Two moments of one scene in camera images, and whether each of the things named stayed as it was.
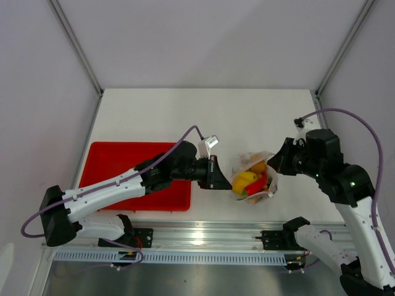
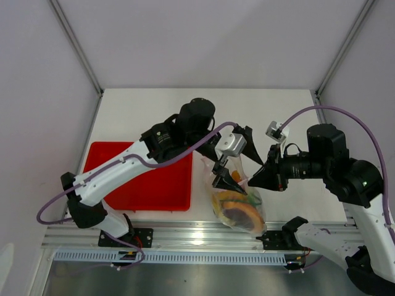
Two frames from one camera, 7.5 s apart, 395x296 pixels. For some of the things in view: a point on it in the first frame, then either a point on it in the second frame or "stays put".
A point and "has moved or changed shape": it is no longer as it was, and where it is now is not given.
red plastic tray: [105, 159] stays put
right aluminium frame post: [366, 8] stays put
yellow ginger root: [260, 167] has moved or changed shape
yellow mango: [241, 180] -> [218, 196]
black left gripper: [214, 178] -> [225, 180]
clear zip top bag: [254, 176] has moved or changed shape
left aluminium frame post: [75, 42] stays put
